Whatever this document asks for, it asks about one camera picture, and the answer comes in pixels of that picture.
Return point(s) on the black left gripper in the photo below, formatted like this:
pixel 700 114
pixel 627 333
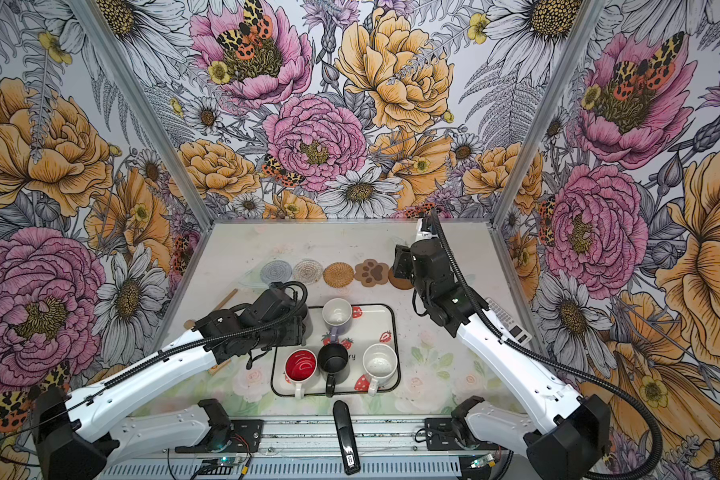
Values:
pixel 293 332

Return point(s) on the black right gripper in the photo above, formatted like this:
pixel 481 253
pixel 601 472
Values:
pixel 402 256

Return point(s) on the matte brown round coaster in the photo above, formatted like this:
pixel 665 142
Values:
pixel 399 283

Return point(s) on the grey blue woven coaster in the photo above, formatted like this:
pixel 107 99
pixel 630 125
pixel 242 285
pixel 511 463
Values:
pixel 275 271

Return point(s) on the red mug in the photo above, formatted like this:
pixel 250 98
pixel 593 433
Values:
pixel 301 371

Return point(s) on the brown paw shaped coaster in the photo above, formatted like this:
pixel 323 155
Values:
pixel 371 273

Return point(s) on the white purple mug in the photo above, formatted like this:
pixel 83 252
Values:
pixel 337 314

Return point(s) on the tan wicker coaster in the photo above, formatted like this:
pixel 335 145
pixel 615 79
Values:
pixel 338 275

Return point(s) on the multicolour woven coaster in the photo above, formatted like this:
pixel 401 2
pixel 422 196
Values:
pixel 307 271

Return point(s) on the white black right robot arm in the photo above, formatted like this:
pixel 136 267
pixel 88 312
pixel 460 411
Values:
pixel 562 433

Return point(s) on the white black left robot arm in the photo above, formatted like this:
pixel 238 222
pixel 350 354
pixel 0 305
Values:
pixel 78 434

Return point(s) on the black mug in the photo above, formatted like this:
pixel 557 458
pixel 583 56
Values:
pixel 333 363

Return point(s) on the strawberry print serving tray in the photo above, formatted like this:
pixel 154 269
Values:
pixel 371 332

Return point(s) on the wooden mallet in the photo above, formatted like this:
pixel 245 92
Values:
pixel 190 324

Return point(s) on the white calculator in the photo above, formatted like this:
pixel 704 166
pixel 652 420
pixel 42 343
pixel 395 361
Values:
pixel 518 332

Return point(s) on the black stapler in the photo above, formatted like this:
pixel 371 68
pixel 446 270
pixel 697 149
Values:
pixel 346 438

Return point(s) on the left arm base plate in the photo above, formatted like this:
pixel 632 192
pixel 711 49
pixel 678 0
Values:
pixel 246 435

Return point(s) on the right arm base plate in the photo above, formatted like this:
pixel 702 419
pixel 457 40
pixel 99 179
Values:
pixel 446 434

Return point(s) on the aluminium front rail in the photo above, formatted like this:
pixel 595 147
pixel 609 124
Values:
pixel 336 441

